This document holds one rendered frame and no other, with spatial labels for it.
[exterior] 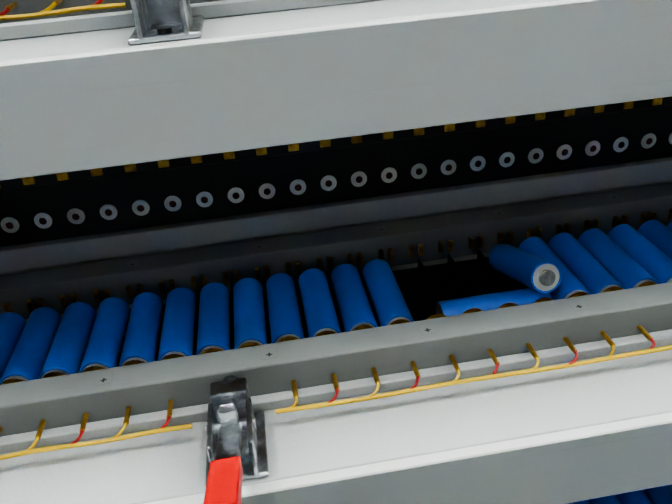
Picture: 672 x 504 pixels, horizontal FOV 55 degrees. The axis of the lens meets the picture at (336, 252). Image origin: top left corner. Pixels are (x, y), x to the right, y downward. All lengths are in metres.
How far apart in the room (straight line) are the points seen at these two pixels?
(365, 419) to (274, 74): 0.17
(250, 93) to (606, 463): 0.24
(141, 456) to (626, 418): 0.23
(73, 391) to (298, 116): 0.17
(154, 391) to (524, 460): 0.18
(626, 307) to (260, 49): 0.23
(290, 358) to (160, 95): 0.14
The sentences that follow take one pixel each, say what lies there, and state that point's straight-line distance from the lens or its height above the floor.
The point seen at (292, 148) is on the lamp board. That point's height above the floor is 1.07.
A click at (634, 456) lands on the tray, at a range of 0.35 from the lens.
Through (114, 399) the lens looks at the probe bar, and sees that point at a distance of 0.34.
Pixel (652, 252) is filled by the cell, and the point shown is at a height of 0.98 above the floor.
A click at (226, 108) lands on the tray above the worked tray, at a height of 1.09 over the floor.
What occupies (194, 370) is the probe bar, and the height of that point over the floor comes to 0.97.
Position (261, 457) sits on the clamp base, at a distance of 0.31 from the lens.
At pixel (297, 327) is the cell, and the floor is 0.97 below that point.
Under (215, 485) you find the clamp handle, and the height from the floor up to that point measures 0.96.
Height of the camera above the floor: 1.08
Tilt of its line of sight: 11 degrees down
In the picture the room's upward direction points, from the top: 7 degrees counter-clockwise
